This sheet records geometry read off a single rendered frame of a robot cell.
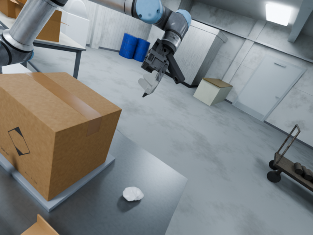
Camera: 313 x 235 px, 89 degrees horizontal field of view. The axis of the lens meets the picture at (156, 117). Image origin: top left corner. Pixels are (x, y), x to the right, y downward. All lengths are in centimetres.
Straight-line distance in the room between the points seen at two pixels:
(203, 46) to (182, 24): 579
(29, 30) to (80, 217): 78
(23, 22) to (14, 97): 47
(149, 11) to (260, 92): 698
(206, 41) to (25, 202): 631
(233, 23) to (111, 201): 768
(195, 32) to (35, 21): 610
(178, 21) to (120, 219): 73
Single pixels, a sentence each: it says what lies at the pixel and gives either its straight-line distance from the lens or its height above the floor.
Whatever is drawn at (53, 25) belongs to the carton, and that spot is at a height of 97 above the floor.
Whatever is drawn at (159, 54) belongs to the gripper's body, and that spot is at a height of 132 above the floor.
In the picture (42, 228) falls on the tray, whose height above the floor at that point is 83.
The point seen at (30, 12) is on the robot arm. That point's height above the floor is 126.
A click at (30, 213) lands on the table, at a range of 64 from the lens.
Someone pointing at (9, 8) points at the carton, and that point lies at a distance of 336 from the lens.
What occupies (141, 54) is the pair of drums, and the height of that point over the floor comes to 31.
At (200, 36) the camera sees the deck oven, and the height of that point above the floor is 181.
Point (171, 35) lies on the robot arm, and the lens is 66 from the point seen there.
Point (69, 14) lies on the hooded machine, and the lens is 555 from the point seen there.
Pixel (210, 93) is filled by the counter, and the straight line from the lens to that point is 553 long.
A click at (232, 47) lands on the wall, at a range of 769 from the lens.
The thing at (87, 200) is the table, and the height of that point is 83.
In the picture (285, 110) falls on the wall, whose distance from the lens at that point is 751.
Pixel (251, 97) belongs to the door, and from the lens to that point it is 741.
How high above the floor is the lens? 139
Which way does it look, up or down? 26 degrees down
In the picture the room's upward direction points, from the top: 24 degrees clockwise
